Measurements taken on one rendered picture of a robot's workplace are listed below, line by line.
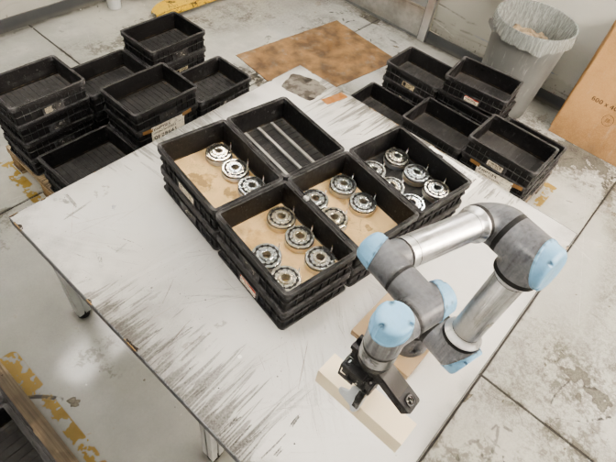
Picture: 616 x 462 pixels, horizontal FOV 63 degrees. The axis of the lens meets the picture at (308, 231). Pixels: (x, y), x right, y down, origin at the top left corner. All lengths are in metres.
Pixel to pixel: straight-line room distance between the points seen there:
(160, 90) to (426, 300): 2.28
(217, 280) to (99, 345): 0.90
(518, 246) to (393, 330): 0.47
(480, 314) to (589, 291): 1.89
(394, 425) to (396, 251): 0.40
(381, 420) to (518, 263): 0.48
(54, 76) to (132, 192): 1.22
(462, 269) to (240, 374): 0.93
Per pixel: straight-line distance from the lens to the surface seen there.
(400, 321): 0.91
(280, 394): 1.61
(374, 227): 1.85
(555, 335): 2.97
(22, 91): 3.10
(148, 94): 2.95
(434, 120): 3.22
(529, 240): 1.26
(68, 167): 2.91
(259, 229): 1.78
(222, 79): 3.25
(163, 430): 2.33
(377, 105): 3.39
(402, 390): 1.08
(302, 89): 2.64
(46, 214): 2.11
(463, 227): 1.19
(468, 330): 1.46
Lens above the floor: 2.20
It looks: 50 degrees down
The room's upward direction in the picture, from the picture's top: 10 degrees clockwise
